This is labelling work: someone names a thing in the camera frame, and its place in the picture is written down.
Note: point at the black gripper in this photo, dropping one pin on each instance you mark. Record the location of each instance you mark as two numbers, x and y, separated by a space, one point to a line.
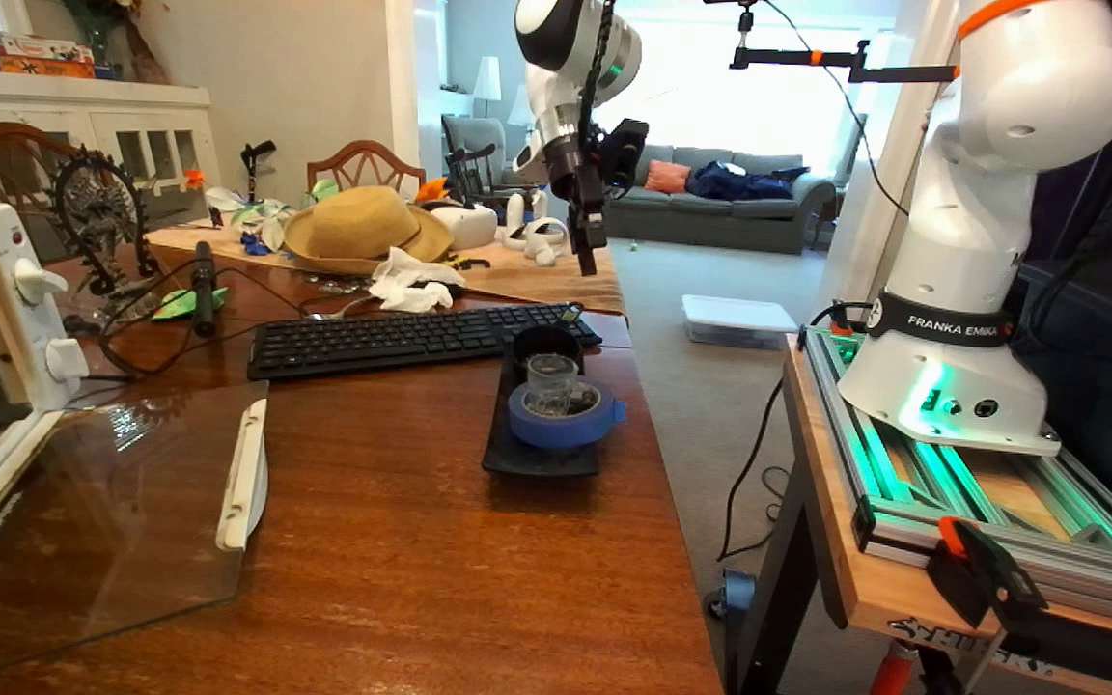
578 174

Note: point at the clear glass cup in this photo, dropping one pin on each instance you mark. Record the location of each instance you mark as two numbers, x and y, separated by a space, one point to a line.
552 378

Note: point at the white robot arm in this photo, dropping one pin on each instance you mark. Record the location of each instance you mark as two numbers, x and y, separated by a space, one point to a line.
965 256

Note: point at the orange pillow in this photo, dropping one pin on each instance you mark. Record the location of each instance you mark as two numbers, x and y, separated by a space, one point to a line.
667 174

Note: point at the grey sofa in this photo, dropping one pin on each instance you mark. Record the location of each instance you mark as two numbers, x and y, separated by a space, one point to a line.
735 218

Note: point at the white flat box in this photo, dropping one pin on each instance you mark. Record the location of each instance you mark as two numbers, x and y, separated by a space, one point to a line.
735 315

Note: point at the blue blanket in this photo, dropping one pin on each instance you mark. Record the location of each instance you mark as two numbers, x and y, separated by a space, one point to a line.
744 178

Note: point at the white crumpled cloth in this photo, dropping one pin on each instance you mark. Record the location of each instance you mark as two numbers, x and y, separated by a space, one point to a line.
407 284

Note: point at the blue tape roll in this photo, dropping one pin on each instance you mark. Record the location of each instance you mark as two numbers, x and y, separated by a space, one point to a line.
566 427

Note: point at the white table lamp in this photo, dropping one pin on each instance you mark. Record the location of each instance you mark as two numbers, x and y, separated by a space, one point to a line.
486 82

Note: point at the black computer keyboard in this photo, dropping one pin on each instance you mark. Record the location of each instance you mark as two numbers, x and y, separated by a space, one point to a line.
387 342

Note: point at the black rectangular tray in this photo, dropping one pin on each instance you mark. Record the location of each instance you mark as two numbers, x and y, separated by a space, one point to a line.
503 448

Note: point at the straw sun hat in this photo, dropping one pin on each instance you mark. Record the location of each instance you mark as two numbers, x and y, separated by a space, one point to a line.
355 225

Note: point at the long black rod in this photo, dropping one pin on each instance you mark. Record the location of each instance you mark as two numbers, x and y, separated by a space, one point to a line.
205 290

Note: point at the small green item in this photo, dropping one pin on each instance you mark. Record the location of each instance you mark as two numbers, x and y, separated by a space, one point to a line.
183 306

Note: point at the wooden aluminium robot stand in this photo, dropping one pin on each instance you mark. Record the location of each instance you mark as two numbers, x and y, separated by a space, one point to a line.
865 582

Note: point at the white glass-door cabinet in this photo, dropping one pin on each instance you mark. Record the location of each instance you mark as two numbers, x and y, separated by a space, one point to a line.
134 127

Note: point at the black gear ornament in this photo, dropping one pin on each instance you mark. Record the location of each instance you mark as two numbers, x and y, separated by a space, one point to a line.
98 214

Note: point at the black camera boom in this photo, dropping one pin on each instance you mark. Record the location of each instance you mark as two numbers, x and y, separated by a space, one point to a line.
811 58

